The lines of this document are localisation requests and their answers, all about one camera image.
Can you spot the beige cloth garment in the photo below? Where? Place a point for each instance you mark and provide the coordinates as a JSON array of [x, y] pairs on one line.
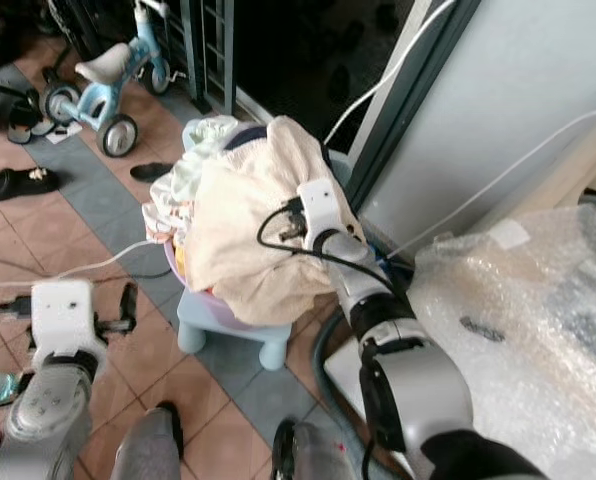
[[243, 215]]

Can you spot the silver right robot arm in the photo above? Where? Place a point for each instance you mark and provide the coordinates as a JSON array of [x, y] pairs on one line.
[[413, 375]]

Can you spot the purple plastic basin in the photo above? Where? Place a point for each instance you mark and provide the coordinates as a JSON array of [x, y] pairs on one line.
[[218, 305]]

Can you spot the light blue plastic stool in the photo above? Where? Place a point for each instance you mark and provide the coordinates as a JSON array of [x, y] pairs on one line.
[[243, 340]]

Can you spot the white patterned garment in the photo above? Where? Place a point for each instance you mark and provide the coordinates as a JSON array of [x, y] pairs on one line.
[[176, 185]]

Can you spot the grey robot left leg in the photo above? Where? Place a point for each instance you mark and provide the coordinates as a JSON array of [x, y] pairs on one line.
[[148, 445]]

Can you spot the grey robot leg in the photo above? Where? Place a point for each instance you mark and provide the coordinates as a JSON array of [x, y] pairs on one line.
[[323, 455], [148, 445]]

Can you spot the plain black slipper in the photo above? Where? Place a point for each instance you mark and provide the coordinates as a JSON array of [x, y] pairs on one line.
[[150, 171]]

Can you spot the black slipper with white print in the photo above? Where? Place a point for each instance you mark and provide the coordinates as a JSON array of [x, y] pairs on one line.
[[16, 183]]

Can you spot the white flat appliance panel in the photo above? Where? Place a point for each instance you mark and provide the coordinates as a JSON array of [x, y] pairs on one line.
[[343, 385]]

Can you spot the white paper scrap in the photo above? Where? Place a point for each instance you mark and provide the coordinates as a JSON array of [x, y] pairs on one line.
[[65, 130]]

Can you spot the dark metal gate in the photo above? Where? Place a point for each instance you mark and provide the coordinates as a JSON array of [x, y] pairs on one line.
[[208, 45]]

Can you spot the light blue child tricycle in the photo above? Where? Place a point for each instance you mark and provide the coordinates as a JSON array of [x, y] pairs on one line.
[[113, 85]]

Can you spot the clear bubble wrap sheet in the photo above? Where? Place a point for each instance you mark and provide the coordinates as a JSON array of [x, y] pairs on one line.
[[508, 310]]

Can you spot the grey robot right leg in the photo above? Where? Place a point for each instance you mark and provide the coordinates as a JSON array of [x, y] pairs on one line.
[[323, 455]]

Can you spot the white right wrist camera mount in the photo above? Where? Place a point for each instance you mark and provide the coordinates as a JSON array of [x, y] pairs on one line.
[[323, 212]]

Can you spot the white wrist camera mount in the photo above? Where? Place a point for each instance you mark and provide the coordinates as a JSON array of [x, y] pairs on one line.
[[65, 312], [323, 212]]

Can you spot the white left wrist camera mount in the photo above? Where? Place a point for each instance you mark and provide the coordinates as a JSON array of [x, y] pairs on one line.
[[65, 312]]

